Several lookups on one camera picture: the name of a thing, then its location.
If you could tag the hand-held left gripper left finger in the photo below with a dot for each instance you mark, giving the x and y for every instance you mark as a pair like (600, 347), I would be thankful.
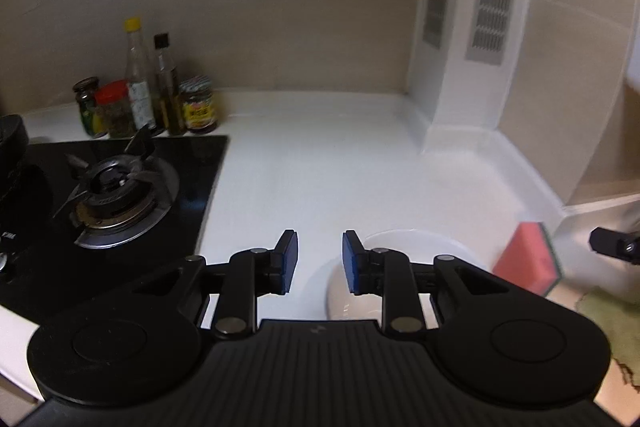
(289, 259)

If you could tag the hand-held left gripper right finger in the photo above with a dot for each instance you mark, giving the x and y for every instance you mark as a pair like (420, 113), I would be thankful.
(350, 262)

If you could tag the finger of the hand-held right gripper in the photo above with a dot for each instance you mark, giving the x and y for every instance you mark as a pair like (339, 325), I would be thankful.
(610, 243)

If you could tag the pink and green sponge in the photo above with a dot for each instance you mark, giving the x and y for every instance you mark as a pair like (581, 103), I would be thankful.
(525, 257)

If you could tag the white patterned bowl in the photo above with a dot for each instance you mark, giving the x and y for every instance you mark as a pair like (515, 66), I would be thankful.
(450, 252)

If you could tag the green cloth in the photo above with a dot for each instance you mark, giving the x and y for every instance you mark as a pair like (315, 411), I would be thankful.
(612, 327)

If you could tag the black glass gas cooktop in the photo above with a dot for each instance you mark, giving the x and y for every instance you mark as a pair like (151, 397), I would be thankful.
(200, 177)

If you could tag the yellow label sauce jar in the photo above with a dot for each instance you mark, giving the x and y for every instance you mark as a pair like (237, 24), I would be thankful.
(199, 107)

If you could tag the black burner grate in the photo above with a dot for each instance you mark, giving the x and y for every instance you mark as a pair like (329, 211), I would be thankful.
(117, 187)

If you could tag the black cap oil bottle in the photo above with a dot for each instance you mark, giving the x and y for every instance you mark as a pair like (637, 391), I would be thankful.
(167, 87)

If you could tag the red lid jar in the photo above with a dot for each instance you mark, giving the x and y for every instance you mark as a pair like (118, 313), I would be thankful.
(114, 109)

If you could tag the yellow cap clear bottle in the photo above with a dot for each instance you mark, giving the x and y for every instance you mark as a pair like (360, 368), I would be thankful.
(137, 77)

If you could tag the dark lid green jar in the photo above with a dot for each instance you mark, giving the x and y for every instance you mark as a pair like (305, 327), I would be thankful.
(89, 109)

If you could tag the black pot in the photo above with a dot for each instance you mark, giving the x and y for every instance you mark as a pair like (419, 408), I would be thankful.
(11, 144)

